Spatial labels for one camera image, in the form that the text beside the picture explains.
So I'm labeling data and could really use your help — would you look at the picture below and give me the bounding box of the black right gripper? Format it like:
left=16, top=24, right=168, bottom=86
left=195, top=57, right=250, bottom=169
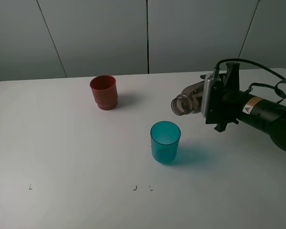
left=200, top=62, right=244, bottom=132

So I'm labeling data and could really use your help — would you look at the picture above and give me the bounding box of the black camera cable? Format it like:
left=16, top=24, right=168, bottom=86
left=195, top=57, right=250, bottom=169
left=213, top=58, right=286, bottom=105

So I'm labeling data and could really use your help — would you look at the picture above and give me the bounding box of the brown transparent plastic bottle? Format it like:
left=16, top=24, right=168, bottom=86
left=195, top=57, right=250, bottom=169
left=171, top=81, right=204, bottom=116

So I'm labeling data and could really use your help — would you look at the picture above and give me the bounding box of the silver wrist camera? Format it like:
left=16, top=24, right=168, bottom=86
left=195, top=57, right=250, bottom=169
left=201, top=70, right=223, bottom=119

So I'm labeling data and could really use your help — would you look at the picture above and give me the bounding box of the red plastic cup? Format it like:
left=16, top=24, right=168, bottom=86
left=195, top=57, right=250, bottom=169
left=90, top=75, right=118, bottom=111

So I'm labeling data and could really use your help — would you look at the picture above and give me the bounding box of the teal transparent plastic cup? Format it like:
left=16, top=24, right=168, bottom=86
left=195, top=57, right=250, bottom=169
left=150, top=121, right=181, bottom=164

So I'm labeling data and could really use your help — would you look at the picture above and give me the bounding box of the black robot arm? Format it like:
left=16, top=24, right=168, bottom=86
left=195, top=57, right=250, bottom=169
left=200, top=62, right=286, bottom=151

